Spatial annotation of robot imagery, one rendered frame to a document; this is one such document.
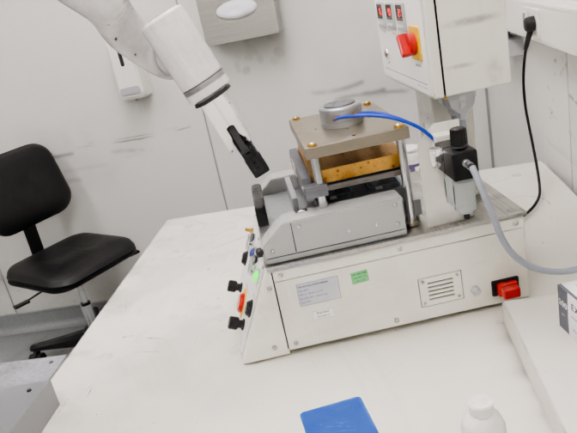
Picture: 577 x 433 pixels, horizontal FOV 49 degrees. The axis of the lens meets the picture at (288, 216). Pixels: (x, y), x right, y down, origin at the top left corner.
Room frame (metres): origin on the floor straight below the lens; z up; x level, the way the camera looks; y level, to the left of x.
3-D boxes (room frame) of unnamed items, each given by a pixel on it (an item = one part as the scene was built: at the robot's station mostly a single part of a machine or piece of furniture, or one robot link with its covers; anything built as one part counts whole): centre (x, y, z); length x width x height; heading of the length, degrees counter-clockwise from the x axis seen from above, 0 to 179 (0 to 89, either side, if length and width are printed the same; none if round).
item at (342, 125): (1.15, -0.17, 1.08); 0.31 x 0.24 x 0.13; 2
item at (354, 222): (1.03, -0.06, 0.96); 0.26 x 0.05 x 0.07; 92
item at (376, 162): (1.16, -0.13, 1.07); 0.22 x 0.17 x 0.10; 2
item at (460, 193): (0.95, -0.27, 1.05); 0.15 x 0.05 x 0.15; 2
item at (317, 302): (1.15, -0.13, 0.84); 0.53 x 0.37 x 0.17; 92
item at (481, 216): (1.17, -0.17, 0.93); 0.46 x 0.35 x 0.01; 92
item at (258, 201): (1.17, 0.05, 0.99); 0.15 x 0.02 x 0.04; 2
